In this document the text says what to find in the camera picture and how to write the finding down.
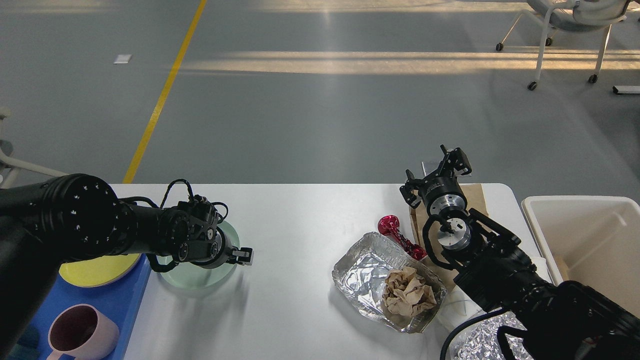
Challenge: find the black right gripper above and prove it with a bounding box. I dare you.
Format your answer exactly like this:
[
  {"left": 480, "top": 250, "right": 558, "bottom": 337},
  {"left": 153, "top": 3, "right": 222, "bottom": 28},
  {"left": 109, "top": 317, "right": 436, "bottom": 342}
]
[{"left": 399, "top": 145, "right": 473, "bottom": 217}]

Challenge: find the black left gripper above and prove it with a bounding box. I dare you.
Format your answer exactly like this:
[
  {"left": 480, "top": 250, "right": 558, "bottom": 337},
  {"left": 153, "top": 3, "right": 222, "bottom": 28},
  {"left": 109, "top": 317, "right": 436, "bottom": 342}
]
[{"left": 192, "top": 227, "right": 254, "bottom": 270}]

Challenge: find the mint green plate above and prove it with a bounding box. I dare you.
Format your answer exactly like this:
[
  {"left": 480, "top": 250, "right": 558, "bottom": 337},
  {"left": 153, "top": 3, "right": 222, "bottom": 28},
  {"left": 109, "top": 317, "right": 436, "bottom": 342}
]
[{"left": 157, "top": 220, "right": 240, "bottom": 290}]

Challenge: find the pink mug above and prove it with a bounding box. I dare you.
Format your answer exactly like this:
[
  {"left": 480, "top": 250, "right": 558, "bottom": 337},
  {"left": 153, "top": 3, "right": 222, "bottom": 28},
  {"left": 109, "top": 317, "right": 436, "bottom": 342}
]
[{"left": 46, "top": 304, "right": 121, "bottom": 360}]

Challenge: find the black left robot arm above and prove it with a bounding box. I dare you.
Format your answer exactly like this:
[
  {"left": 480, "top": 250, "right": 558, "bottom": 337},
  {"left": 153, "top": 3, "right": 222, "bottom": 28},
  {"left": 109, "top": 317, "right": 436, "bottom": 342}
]
[{"left": 0, "top": 173, "right": 254, "bottom": 359}]

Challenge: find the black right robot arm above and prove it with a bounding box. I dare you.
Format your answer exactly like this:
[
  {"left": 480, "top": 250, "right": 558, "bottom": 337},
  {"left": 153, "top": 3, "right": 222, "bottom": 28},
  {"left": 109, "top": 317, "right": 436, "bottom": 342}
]
[{"left": 399, "top": 145, "right": 640, "bottom": 360}]

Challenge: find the red shiny wrapper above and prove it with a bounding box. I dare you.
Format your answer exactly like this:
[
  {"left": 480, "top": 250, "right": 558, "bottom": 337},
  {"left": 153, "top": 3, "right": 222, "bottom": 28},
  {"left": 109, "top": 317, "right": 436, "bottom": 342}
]
[{"left": 377, "top": 214, "right": 427, "bottom": 261}]

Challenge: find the aluminium foil tray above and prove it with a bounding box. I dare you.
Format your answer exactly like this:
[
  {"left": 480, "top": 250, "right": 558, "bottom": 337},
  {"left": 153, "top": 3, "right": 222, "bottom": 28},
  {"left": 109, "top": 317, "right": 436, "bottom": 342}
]
[{"left": 332, "top": 232, "right": 448, "bottom": 334}]

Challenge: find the crumpled brown paper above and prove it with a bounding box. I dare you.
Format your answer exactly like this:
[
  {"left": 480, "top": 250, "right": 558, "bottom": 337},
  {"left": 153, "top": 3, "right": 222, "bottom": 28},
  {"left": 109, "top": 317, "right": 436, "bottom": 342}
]
[{"left": 382, "top": 266, "right": 437, "bottom": 318}]

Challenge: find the blue plastic tray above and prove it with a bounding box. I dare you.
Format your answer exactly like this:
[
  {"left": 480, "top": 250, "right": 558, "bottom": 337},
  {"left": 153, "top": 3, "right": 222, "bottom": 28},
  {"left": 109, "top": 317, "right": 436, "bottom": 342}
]
[{"left": 29, "top": 255, "right": 151, "bottom": 360}]

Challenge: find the yellow plate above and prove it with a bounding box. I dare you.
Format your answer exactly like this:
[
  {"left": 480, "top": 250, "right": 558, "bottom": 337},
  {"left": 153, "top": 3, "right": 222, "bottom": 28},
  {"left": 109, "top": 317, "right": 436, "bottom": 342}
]
[{"left": 58, "top": 254, "right": 141, "bottom": 289}]

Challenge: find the crumpled foil tray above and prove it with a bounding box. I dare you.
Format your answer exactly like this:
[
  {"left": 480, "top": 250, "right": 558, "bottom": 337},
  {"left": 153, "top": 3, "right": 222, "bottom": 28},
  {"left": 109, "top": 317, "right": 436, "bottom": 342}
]
[{"left": 446, "top": 312, "right": 525, "bottom": 360}]

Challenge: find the white plastic bin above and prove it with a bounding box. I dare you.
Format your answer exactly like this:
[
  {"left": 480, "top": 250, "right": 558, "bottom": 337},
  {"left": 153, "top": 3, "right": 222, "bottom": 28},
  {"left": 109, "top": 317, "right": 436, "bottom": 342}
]
[{"left": 521, "top": 195, "right": 640, "bottom": 316}]

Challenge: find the white bar on floor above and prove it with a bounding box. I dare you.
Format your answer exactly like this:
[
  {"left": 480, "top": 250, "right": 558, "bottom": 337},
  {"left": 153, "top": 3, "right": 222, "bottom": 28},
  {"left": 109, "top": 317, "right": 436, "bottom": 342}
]
[{"left": 612, "top": 85, "right": 640, "bottom": 95}]

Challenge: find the white rolling chair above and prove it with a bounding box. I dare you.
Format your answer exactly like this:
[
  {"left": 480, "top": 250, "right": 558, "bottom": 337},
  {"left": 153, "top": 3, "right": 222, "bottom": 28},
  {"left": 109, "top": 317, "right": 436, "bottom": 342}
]
[{"left": 495, "top": 0, "right": 630, "bottom": 91}]

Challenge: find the white floor tag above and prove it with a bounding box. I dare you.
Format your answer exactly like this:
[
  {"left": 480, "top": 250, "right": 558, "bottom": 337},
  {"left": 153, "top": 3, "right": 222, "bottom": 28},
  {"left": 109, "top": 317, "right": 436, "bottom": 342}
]
[{"left": 113, "top": 54, "right": 133, "bottom": 65}]

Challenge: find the teal cup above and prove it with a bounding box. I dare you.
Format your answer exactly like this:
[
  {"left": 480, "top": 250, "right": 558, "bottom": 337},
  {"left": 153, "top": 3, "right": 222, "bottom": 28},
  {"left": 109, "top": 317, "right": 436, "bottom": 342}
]
[{"left": 6, "top": 325, "right": 41, "bottom": 360}]

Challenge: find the white chair base left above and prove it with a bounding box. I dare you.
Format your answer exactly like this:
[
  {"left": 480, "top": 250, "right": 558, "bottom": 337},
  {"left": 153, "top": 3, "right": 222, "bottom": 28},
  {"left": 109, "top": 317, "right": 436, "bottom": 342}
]
[{"left": 0, "top": 138, "right": 68, "bottom": 189}]

